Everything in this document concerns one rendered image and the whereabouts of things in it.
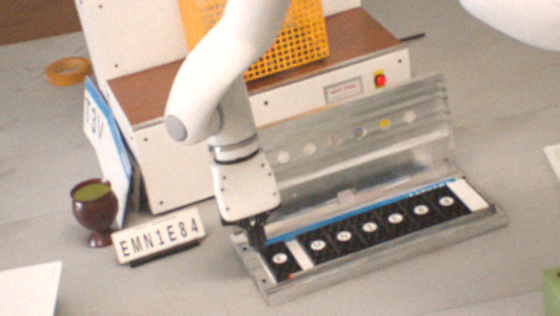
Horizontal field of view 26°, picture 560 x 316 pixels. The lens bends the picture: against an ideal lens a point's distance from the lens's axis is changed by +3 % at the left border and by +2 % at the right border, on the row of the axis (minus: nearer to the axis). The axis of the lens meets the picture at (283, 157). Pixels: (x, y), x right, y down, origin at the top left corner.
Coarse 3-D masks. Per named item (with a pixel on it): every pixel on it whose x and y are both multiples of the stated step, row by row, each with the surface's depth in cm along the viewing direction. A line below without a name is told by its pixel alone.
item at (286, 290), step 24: (432, 168) 220; (456, 168) 221; (360, 192) 217; (384, 192) 218; (480, 192) 214; (312, 216) 215; (504, 216) 206; (240, 240) 212; (432, 240) 203; (456, 240) 205; (360, 264) 200; (384, 264) 202; (264, 288) 198; (288, 288) 197; (312, 288) 199
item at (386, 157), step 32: (384, 96) 212; (416, 96) 214; (256, 128) 206; (288, 128) 208; (320, 128) 210; (352, 128) 212; (416, 128) 216; (448, 128) 217; (288, 160) 210; (320, 160) 212; (352, 160) 214; (384, 160) 215; (416, 160) 217; (448, 160) 220; (288, 192) 211; (320, 192) 213
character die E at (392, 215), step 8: (376, 208) 212; (384, 208) 212; (392, 208) 212; (400, 208) 211; (384, 216) 210; (392, 216) 209; (400, 216) 208; (408, 216) 208; (384, 224) 207; (392, 224) 207; (400, 224) 207; (408, 224) 206; (416, 224) 206; (392, 232) 205; (400, 232) 205; (408, 232) 204
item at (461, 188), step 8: (448, 184) 215; (456, 184) 215; (464, 184) 214; (456, 192) 212; (464, 192) 212; (472, 192) 212; (464, 200) 210; (472, 200) 210; (480, 200) 209; (472, 208) 207; (480, 208) 207
